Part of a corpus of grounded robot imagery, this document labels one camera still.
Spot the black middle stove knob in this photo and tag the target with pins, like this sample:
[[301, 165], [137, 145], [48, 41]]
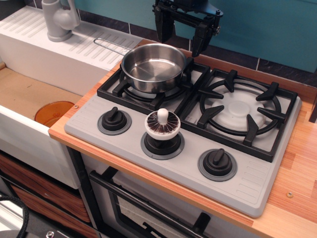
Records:
[[162, 149]]

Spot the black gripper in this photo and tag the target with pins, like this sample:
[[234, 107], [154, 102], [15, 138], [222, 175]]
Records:
[[200, 14]]

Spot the black stove knob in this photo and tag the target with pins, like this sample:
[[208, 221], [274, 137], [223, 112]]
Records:
[[114, 122], [162, 149], [217, 165]]

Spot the black right burner grate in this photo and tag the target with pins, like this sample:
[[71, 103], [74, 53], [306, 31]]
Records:
[[247, 115]]

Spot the brass countertop screw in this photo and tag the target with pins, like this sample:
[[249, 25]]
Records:
[[289, 195]]

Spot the black left stove knob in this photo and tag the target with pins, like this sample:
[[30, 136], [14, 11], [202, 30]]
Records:
[[114, 122]]

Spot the wooden drawer fronts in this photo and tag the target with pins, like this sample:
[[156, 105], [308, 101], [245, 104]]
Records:
[[46, 196]]

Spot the grey toy faucet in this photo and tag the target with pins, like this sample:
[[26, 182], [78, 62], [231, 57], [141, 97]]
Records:
[[60, 22]]

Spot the orange plastic drain disc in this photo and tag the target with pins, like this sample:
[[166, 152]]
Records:
[[50, 113]]

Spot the oven door with handle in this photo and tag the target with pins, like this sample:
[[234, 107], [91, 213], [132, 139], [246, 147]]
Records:
[[147, 212]]

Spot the toy mushroom white brown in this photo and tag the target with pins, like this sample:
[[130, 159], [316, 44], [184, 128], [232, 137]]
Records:
[[162, 125]]

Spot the grey toy stove top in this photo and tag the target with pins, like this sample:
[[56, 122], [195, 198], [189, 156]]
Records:
[[247, 191]]

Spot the black burner grate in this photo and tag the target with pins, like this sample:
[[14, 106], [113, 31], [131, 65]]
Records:
[[247, 115], [117, 89]]

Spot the black left burner grate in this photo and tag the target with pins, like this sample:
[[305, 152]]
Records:
[[117, 89]]

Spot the stainless steel pan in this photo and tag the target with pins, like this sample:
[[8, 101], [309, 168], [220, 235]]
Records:
[[151, 68]]

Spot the white toy sink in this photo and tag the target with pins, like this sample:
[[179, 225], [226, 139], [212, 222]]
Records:
[[35, 71]]

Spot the black right stove knob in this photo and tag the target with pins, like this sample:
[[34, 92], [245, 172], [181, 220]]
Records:
[[217, 165]]

